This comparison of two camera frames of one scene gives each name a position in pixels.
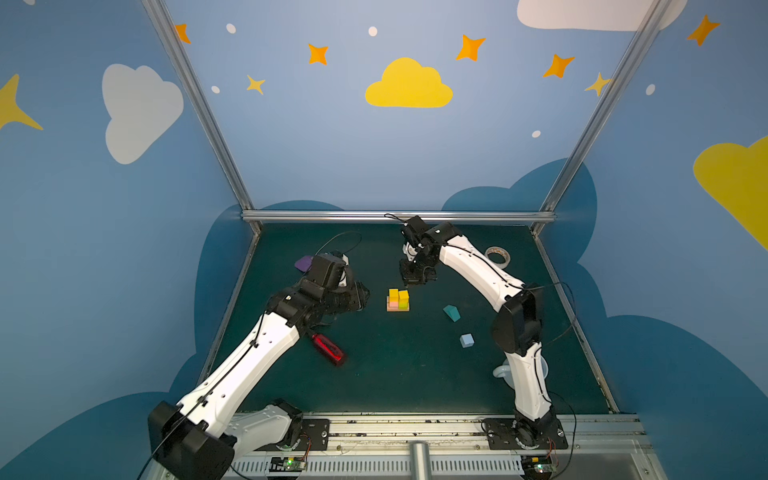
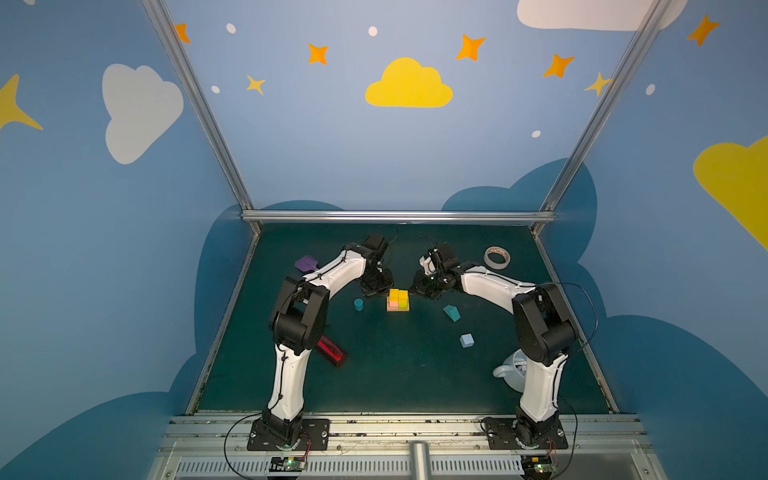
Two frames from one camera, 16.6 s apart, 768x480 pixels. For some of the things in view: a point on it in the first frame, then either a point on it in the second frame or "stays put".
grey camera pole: (420, 460) stays put
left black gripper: (358, 295) -> (375, 279)
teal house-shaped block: (452, 312) stays put
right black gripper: (417, 273) -> (429, 283)
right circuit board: (537, 467) stays put
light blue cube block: (466, 341) stays put
